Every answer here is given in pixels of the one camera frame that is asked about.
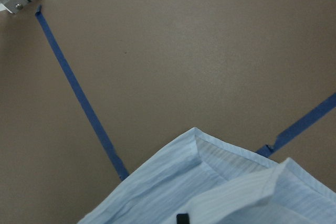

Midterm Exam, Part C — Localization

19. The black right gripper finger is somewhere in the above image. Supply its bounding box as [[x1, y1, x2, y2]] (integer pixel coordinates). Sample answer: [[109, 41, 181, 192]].
[[176, 213, 190, 224]]

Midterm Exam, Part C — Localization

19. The light blue button-up shirt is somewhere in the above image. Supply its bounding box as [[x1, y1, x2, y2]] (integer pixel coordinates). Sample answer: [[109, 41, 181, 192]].
[[81, 127, 335, 223]]

